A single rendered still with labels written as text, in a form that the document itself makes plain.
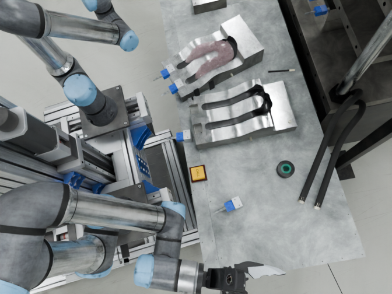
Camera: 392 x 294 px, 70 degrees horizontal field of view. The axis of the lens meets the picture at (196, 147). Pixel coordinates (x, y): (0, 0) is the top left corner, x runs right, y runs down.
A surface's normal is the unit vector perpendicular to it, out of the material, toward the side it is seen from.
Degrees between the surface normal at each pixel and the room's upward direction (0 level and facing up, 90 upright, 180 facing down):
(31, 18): 62
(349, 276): 0
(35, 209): 56
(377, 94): 0
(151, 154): 0
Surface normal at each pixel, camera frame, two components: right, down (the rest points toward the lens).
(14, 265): 0.75, -0.10
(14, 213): 0.42, -0.38
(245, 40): -0.12, -0.30
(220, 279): -0.84, -0.35
